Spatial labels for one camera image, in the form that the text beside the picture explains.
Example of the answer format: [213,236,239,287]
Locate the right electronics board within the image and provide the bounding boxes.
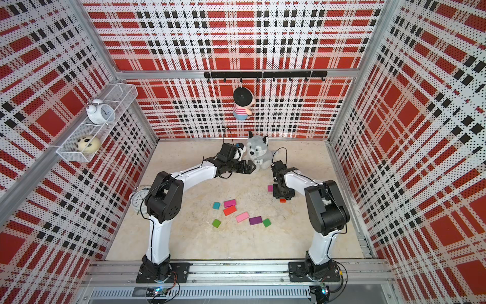
[310,284,330,304]

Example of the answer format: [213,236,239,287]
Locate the black hook rail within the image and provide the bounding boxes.
[203,71,328,81]

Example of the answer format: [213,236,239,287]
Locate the white alarm clock on shelf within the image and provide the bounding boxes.
[86,99,115,125]

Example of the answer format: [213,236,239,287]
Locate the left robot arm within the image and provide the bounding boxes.
[143,143,256,273]

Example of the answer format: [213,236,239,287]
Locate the grey husky plush toy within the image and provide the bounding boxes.
[245,131,273,173]

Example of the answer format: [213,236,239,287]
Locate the panda face ball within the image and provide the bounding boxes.
[76,135,101,154]

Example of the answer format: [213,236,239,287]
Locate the light pink block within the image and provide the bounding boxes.
[235,212,249,223]

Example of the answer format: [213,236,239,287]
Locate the left electronics board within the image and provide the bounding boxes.
[146,287,167,298]

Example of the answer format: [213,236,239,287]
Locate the white wire shelf basket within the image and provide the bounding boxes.
[56,82,138,163]

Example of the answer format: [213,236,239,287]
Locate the electronics board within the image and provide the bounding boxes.
[310,284,330,304]
[146,287,167,298]

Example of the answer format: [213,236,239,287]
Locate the magenta block left group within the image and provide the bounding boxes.
[224,199,237,208]

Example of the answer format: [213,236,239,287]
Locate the purple rectangular block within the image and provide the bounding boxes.
[249,216,263,225]

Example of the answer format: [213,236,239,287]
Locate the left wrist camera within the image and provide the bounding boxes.
[234,143,246,162]

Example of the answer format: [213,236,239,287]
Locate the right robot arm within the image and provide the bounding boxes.
[271,161,350,282]

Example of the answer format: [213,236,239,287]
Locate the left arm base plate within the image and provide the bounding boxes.
[135,261,191,284]

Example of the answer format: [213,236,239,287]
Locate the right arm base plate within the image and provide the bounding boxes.
[288,260,341,282]

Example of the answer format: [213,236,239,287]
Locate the orange red block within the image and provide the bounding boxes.
[224,205,237,216]

